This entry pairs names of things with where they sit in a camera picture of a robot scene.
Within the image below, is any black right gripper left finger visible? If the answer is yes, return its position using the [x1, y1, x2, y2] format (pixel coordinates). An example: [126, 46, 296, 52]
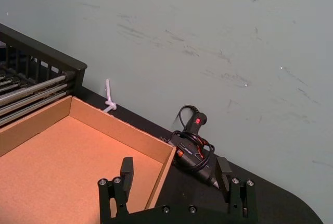
[97, 157, 134, 218]

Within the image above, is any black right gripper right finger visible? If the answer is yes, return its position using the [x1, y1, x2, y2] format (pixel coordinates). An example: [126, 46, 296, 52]
[215, 156, 258, 221]

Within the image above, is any black table cloth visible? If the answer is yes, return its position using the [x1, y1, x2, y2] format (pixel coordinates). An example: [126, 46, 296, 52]
[78, 85, 326, 224]

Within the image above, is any shallow brown cardboard tray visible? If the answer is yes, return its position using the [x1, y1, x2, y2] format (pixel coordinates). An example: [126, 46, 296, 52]
[0, 95, 179, 224]

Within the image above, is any small white three-armed plastic piece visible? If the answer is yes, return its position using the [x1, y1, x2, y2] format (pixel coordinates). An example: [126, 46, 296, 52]
[103, 78, 118, 114]

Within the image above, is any black rack with steel bars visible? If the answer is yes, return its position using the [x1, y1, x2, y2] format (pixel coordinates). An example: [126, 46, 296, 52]
[0, 23, 88, 127]

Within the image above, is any black corded tool red switch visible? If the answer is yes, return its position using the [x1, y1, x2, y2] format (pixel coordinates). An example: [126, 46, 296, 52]
[170, 105, 227, 189]

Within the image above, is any plain pale wall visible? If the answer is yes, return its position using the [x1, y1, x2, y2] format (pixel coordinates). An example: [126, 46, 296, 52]
[0, 0, 333, 224]

